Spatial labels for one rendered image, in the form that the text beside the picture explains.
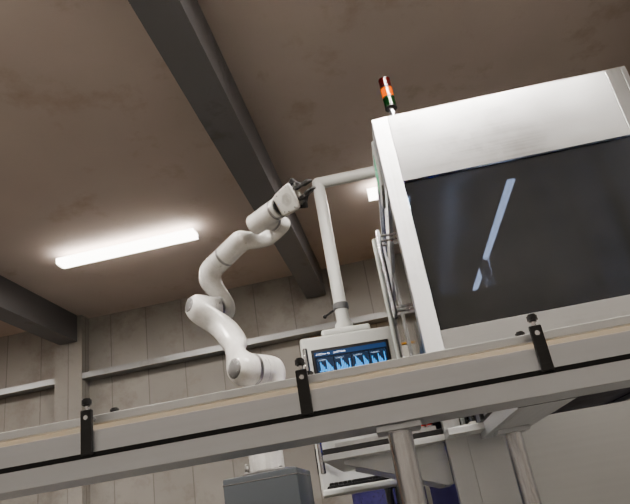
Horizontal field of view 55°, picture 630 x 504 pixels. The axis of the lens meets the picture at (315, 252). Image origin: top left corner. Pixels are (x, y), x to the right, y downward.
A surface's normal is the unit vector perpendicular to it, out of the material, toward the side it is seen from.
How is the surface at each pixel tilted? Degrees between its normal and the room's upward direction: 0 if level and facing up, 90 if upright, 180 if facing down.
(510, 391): 90
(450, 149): 90
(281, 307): 90
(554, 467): 90
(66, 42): 180
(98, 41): 180
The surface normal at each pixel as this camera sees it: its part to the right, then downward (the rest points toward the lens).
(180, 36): 0.15, 0.91
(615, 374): -0.14, -0.38
